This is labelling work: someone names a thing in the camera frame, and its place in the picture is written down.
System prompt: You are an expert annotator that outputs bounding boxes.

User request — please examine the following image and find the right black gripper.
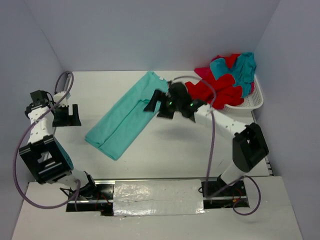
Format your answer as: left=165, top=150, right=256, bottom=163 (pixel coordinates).
left=143, top=88, right=181, bottom=120

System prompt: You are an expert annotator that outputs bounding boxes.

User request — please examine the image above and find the mint green t shirt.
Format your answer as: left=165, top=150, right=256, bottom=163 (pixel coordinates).
left=85, top=71, right=169, bottom=161

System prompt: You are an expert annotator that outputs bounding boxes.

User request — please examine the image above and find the red t shirt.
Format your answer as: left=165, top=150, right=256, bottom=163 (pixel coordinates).
left=184, top=53, right=246, bottom=111

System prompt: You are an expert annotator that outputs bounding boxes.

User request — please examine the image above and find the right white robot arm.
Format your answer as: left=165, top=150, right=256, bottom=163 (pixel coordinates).
left=144, top=81, right=269, bottom=196

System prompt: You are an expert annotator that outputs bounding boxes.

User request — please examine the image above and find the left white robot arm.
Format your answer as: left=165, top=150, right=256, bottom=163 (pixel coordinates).
left=19, top=100, right=98, bottom=200

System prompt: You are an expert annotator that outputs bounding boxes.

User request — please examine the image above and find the magenta pink t shirt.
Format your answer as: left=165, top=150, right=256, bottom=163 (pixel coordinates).
left=194, top=66, right=216, bottom=83

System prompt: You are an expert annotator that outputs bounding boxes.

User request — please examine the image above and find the teal blue t shirt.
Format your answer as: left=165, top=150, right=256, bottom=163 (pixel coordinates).
left=209, top=52, right=257, bottom=98

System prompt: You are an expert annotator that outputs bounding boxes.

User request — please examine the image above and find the white plastic basket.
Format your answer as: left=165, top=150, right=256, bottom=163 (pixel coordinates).
left=223, top=75, right=264, bottom=114

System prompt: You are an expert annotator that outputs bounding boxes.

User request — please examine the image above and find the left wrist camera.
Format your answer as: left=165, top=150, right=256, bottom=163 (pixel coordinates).
left=30, top=90, right=50, bottom=103

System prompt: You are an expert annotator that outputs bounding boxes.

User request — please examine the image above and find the aluminium rail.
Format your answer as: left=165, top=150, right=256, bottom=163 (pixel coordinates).
left=95, top=176, right=206, bottom=182

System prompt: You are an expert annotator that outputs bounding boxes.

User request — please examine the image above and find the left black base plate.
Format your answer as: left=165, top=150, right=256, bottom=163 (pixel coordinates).
left=78, top=183, right=114, bottom=201

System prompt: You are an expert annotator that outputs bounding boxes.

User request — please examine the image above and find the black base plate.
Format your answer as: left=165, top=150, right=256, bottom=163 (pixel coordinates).
left=78, top=183, right=114, bottom=201
left=207, top=180, right=247, bottom=197

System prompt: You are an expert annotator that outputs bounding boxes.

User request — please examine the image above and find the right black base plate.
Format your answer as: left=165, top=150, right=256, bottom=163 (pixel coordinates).
left=207, top=180, right=247, bottom=197

